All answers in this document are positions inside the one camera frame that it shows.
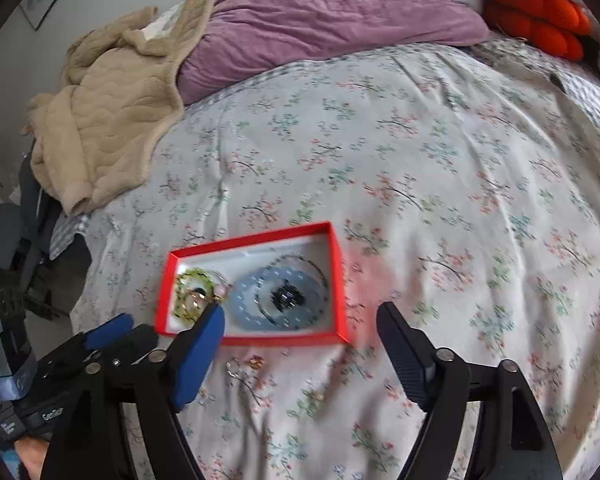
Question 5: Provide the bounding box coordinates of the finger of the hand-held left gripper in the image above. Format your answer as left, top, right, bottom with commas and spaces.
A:
37, 313, 134, 376
111, 324, 159, 367

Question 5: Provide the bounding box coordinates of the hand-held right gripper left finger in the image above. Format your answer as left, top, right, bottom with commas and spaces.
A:
40, 304, 226, 480

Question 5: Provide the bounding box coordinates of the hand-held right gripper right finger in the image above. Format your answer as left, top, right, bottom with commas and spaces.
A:
376, 301, 563, 480

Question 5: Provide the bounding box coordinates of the green flower bracelet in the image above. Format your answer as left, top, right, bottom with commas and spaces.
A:
174, 269, 219, 320

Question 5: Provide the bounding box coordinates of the blue bead bracelet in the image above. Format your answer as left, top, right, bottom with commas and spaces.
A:
228, 265, 327, 334

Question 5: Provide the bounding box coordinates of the red cardboard box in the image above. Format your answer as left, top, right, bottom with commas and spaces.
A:
155, 220, 350, 347

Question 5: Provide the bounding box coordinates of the black hair claw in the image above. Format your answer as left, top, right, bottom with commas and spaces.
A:
271, 284, 301, 311

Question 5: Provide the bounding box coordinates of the silver crystal bracelet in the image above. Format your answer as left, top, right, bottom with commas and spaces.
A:
257, 252, 329, 331

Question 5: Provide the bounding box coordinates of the person's left hand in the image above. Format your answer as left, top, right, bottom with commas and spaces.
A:
4, 435, 53, 480

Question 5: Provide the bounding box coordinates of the dark clothes pile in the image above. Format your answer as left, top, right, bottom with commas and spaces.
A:
0, 155, 93, 321

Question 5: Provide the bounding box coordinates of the floral bedsheet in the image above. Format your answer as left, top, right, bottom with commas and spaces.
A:
50, 42, 600, 480

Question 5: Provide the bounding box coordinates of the beige quilted blanket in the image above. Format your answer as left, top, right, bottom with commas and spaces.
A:
27, 0, 223, 217

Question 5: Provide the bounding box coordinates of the purple pillow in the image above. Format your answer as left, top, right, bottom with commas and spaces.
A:
177, 0, 491, 106

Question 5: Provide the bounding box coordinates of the orange plush cushion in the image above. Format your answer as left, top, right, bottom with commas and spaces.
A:
482, 0, 593, 61

